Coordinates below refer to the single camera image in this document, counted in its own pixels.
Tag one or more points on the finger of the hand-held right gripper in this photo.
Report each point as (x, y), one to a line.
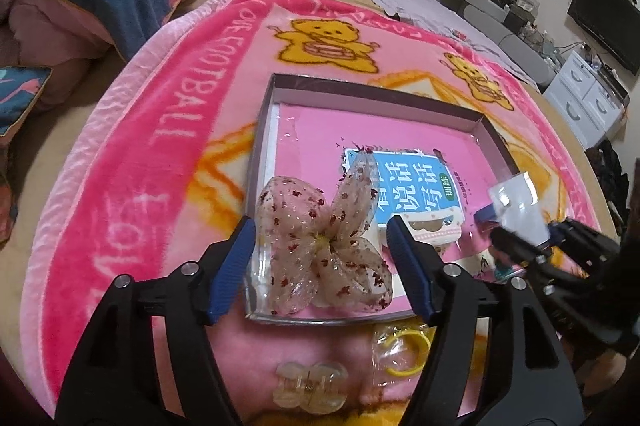
(485, 215)
(515, 248)

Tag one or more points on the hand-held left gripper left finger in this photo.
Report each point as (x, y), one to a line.
(232, 266)

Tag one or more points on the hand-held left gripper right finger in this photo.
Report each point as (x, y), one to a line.
(411, 268)

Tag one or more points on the clear packet with white card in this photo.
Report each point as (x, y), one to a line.
(517, 206)

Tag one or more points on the white hair clip card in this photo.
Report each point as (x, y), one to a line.
(435, 228)

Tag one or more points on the sheer dotted bow hair clip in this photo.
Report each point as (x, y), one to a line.
(325, 251)

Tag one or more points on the shallow grey cardboard box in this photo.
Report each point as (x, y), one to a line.
(265, 120)

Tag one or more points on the black bag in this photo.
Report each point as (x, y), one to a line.
(607, 176)

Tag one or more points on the clear hair claw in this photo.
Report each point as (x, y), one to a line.
(310, 386)

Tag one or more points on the white drawer cabinet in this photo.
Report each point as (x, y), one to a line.
(585, 98)

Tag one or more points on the pink bear print blanket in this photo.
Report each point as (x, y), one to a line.
(190, 105)

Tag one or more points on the grey media stand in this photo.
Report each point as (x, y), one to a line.
(505, 40)

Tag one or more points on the lavender bed sheet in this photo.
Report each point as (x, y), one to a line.
(430, 10)

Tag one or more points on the black flat television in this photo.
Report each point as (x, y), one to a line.
(607, 23)

